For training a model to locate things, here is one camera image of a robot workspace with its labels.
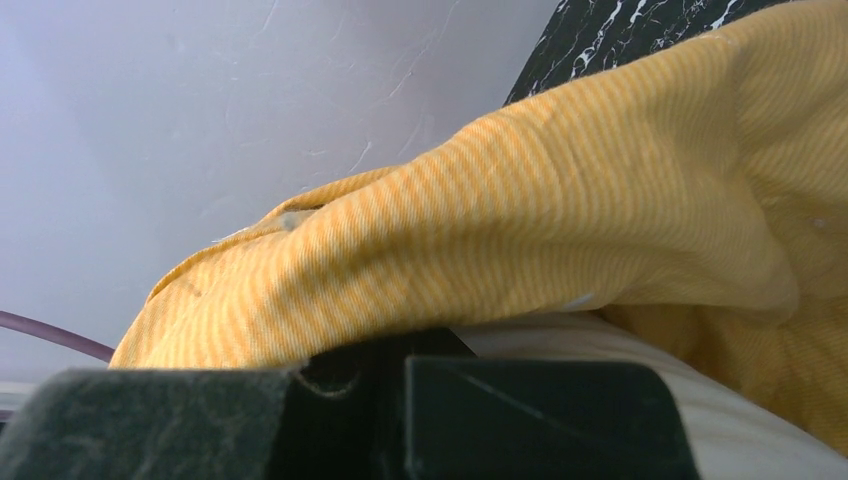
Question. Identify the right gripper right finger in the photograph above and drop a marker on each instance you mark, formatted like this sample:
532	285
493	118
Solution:
534	419

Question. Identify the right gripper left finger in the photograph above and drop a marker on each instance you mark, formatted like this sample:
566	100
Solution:
148	424

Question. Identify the white pillow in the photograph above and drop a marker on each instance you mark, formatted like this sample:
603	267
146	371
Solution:
731	438

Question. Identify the yellow and blue pillowcase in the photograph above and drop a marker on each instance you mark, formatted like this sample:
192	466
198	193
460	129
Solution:
697	197

